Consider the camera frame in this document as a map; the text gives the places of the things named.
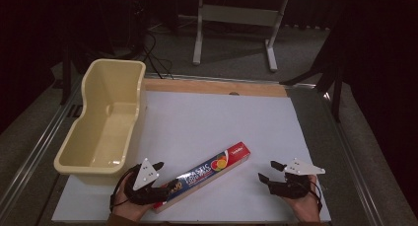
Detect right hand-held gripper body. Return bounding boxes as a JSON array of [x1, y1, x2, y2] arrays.
[[268, 158, 326, 199]]

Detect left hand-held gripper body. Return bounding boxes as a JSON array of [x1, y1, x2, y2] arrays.
[[122, 158, 172, 206]]

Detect plastic wrap box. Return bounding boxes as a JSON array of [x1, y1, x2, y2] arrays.
[[152, 141, 251, 215]]

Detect person's right hand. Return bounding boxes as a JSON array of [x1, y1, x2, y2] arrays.
[[282, 175, 322, 223]]

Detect person's left hand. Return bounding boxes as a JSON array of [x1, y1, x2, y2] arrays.
[[111, 173, 156, 221]]

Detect cream plastic tub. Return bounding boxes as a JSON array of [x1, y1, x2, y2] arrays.
[[53, 58, 148, 187]]

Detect white table sheet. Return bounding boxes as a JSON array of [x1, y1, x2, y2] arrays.
[[51, 90, 332, 224]]

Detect dark curtain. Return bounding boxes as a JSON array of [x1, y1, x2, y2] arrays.
[[339, 0, 418, 207], [0, 0, 70, 135]]

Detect black equipment stand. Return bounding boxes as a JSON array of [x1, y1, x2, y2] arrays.
[[128, 0, 148, 54]]

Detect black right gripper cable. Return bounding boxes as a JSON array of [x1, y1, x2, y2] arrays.
[[308, 180, 324, 211]]

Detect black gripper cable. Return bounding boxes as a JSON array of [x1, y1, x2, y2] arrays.
[[308, 180, 324, 211], [108, 165, 141, 214]]

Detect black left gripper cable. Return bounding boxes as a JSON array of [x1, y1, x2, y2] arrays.
[[108, 165, 141, 214]]

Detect metal table rail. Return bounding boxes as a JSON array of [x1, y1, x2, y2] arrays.
[[322, 91, 384, 226], [143, 72, 317, 90], [0, 82, 84, 215]]

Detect black floor cables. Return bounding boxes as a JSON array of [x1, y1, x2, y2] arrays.
[[131, 30, 175, 81]]

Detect black metal post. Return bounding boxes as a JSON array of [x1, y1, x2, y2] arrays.
[[59, 42, 73, 106]]

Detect white metal desk frame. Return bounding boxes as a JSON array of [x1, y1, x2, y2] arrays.
[[192, 0, 349, 73]]

